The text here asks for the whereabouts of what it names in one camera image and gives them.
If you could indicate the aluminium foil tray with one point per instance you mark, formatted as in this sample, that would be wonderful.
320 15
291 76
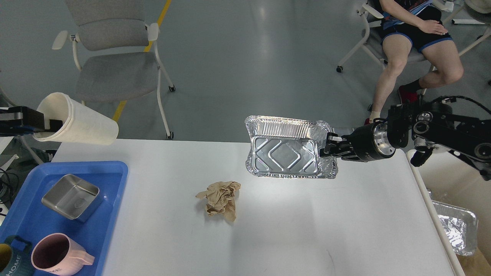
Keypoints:
288 148

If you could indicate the grey office chair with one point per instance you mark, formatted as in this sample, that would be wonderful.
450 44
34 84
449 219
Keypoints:
106 24

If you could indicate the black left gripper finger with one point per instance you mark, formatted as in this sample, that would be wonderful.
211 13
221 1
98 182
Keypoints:
19 121

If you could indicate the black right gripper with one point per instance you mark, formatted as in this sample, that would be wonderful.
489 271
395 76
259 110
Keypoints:
366 143

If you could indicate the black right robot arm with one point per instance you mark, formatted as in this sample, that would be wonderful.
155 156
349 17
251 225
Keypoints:
428 124

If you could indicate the white paper cup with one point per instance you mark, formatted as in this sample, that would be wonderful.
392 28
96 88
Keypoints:
80 123

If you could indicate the blue plastic tray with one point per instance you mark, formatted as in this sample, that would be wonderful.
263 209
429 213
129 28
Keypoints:
32 221

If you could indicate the foil tray in bin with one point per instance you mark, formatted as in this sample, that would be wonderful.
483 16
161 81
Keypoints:
460 226

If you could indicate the square steel container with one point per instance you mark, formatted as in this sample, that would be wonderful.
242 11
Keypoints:
73 198

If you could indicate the seated person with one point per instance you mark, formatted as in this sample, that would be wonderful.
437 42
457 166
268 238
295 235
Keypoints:
407 25

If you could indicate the white side table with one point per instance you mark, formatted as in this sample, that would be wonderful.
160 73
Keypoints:
19 154

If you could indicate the blue mug yellow inside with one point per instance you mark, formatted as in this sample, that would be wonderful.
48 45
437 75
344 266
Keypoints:
13 261

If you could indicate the pink mug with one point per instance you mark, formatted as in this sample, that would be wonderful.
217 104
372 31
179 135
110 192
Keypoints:
60 255

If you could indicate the beige waste bin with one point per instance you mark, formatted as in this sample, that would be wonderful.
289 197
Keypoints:
454 182

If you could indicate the crumpled brown paper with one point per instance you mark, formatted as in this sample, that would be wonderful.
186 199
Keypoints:
221 199

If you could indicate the white chair under person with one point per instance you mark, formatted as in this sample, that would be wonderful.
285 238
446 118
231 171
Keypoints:
370 13

